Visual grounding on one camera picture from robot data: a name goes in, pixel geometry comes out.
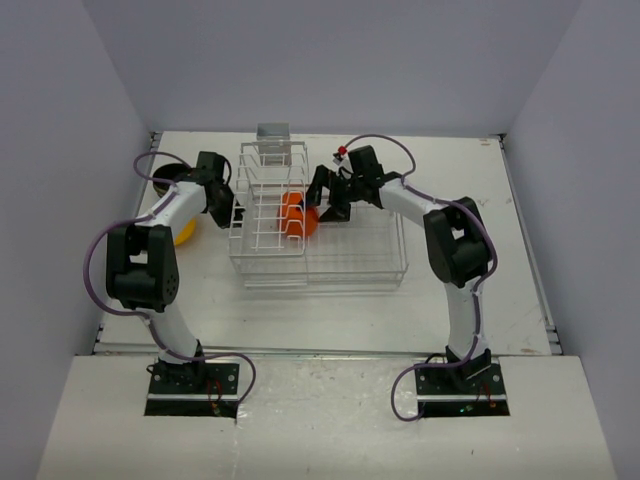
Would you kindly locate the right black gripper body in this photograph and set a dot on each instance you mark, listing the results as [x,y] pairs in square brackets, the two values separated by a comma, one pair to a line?
[344,189]

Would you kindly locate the grey metal block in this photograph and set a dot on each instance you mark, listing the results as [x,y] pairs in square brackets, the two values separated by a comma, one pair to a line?
[273,131]

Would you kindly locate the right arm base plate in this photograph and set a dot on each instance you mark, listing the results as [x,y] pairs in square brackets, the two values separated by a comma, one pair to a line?
[440,394]

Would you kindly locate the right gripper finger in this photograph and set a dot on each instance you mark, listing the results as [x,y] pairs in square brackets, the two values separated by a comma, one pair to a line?
[337,212]
[320,180]

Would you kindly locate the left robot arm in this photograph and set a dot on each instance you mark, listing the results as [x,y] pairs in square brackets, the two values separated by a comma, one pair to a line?
[142,269]

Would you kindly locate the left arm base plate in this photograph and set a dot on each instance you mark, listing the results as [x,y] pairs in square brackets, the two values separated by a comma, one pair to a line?
[196,389]

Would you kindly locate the white wire dish rack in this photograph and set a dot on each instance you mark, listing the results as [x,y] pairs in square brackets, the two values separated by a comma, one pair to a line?
[366,253]

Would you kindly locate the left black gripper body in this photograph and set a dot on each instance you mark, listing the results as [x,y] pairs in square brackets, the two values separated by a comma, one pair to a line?
[221,211]

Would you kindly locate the yellow bowl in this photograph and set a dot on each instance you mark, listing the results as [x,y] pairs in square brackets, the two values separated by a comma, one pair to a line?
[186,233]

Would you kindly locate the black bowl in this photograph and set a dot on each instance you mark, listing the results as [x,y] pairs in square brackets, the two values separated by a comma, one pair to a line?
[169,172]

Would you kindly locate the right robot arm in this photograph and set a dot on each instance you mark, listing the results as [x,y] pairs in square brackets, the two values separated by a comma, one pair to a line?
[460,253]

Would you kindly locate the orange cup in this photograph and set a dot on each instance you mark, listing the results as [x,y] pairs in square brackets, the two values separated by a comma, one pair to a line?
[294,220]

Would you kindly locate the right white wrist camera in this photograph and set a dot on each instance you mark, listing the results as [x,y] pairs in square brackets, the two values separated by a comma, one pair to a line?
[341,157]

